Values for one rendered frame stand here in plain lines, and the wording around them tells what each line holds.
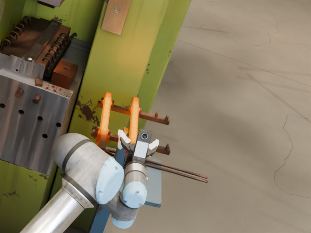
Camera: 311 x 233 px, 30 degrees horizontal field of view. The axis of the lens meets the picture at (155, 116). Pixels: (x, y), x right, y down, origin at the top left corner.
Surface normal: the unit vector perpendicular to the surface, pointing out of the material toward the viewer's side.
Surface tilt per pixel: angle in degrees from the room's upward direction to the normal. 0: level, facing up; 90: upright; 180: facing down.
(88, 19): 90
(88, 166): 40
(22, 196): 90
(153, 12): 90
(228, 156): 0
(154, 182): 0
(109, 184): 86
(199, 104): 0
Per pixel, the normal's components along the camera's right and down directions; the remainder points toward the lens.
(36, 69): -0.14, 0.52
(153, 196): 0.29, -0.80
